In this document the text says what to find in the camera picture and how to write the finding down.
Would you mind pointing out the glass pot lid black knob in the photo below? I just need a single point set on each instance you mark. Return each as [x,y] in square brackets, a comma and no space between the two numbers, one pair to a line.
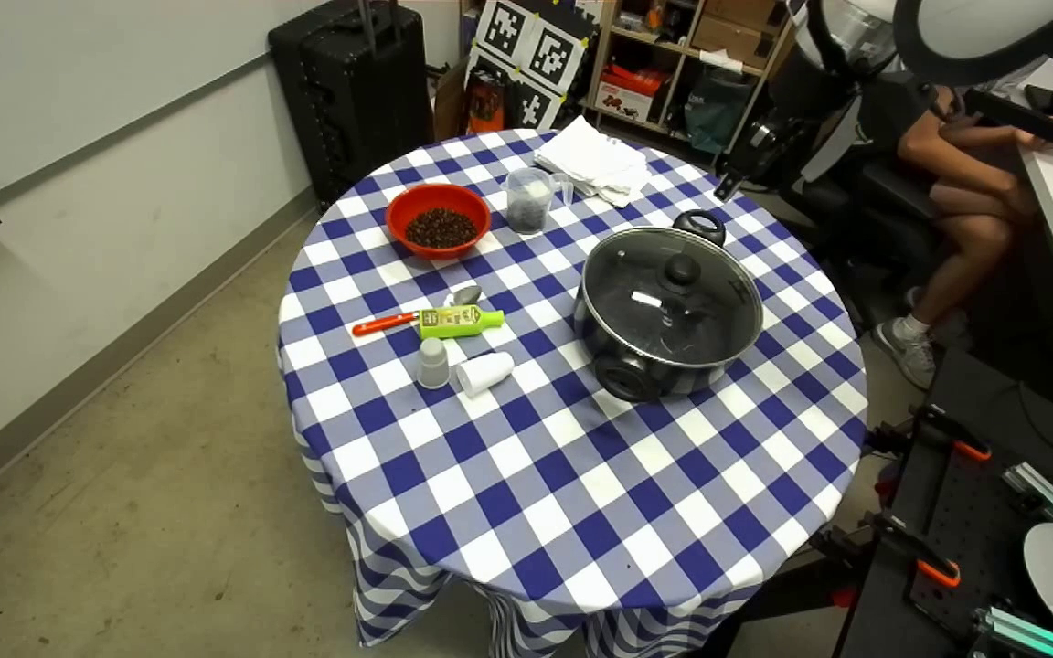
[675,306]

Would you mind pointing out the teal metal rod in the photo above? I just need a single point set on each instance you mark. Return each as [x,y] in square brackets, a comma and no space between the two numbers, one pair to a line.
[1042,490]
[1024,631]

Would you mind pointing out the seated person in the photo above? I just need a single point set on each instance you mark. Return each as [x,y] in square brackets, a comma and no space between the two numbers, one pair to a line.
[979,219]

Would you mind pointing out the black white marker board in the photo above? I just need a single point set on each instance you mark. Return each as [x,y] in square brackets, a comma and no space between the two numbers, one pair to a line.
[540,47]

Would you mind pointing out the orange black clamp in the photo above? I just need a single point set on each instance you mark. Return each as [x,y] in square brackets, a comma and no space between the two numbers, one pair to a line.
[960,443]
[931,566]

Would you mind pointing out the teal bag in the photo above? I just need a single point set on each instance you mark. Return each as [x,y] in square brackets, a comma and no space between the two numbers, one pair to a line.
[718,116]

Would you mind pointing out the white folded towels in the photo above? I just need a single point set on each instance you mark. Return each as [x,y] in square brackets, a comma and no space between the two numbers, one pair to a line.
[592,159]

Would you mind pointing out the wooden storage shelf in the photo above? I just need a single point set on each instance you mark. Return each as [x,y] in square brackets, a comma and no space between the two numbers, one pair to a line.
[605,47]

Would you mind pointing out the black office chair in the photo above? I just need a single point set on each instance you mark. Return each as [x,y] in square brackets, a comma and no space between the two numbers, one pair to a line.
[878,194]

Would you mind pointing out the black cooking pot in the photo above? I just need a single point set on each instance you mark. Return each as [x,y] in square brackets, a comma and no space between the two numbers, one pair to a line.
[633,375]

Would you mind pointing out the red bowl with beans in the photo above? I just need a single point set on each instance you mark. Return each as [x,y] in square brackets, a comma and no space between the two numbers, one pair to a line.
[400,228]

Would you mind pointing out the clear plastic measuring cup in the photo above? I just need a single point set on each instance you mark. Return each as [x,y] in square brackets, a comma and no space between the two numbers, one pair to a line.
[529,202]

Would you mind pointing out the blue white checkered tablecloth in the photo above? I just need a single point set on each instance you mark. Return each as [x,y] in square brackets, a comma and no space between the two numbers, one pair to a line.
[551,487]

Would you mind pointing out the white shaker grey cap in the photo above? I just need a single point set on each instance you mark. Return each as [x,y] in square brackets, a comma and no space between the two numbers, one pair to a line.
[431,368]

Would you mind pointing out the black boom bar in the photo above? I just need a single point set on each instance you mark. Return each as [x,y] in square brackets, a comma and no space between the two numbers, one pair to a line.
[1040,120]

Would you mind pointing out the orange box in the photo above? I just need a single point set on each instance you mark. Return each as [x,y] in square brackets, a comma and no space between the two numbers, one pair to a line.
[630,92]

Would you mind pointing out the orange black object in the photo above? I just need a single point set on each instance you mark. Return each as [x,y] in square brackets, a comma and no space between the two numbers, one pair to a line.
[486,105]

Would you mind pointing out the black equipment stand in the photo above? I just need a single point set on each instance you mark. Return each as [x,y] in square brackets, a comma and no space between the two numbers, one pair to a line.
[979,497]

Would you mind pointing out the white whiteboard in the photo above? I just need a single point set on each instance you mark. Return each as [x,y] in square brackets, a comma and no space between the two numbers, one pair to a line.
[62,73]

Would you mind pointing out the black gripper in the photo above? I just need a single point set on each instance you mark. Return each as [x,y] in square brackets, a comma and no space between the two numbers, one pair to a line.
[780,145]

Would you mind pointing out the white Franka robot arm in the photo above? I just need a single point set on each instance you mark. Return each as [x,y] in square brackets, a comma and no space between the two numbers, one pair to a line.
[988,30]

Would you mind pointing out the metal spoon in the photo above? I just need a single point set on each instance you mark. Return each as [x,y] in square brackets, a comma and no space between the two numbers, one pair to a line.
[464,294]

